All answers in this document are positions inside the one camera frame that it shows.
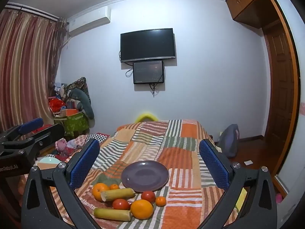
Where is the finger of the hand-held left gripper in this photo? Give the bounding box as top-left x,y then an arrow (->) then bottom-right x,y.
3,124 -> 65,152
0,118 -> 44,144

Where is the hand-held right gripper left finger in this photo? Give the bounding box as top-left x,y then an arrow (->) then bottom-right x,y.
21,138 -> 100,229

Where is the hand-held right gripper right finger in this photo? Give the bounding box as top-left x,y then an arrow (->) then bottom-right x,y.
199,138 -> 278,229

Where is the large orange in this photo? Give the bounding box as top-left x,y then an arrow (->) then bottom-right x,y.
92,183 -> 111,202
130,199 -> 154,220

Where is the red tomato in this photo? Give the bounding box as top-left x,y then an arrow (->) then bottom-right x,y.
141,190 -> 156,203
112,198 -> 131,211

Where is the purple plate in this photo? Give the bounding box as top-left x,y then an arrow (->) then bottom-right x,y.
121,161 -> 169,192

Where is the red flat case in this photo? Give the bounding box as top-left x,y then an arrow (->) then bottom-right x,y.
33,123 -> 56,134

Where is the pink cloth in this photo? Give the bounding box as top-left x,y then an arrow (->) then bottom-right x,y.
55,138 -> 83,161

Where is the green storage box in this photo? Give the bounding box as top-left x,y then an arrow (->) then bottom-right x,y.
53,111 -> 89,137

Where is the light green bowl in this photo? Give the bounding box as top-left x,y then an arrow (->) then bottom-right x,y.
39,156 -> 60,165

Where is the orange box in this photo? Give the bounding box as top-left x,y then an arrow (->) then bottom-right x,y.
60,109 -> 79,117

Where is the red bag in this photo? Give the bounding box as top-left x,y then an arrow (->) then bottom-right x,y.
48,96 -> 66,113

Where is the checkered cloth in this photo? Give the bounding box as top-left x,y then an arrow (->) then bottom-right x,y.
88,132 -> 111,144

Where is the striped patchwork blanket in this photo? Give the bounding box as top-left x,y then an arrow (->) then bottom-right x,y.
36,119 -> 242,229

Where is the yellow bed sheet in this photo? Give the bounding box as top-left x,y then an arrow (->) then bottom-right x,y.
235,188 -> 247,213

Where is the striped curtain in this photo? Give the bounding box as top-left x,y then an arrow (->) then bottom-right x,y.
0,3 -> 67,140

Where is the dark floral cushion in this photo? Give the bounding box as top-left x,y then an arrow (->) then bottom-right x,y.
65,77 -> 91,101

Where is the wooden door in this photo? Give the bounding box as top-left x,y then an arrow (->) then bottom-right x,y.
263,21 -> 298,145

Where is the white air conditioner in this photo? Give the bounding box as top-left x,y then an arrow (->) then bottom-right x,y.
67,6 -> 112,37

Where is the wooden overhead cabinet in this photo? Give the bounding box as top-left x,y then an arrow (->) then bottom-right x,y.
226,0 -> 284,29

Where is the yellow ring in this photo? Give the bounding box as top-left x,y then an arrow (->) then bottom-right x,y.
135,111 -> 158,123

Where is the black monitor cable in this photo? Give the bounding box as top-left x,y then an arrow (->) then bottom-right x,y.
149,83 -> 160,98

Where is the black television cable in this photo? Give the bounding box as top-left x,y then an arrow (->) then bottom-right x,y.
125,62 -> 134,78

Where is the small black wall monitor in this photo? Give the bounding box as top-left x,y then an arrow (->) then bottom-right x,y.
133,60 -> 165,85

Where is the curtain rail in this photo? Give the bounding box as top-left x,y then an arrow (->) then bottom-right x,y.
5,2 -> 60,21

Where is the black wall television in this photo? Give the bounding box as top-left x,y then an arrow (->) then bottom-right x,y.
120,28 -> 177,63

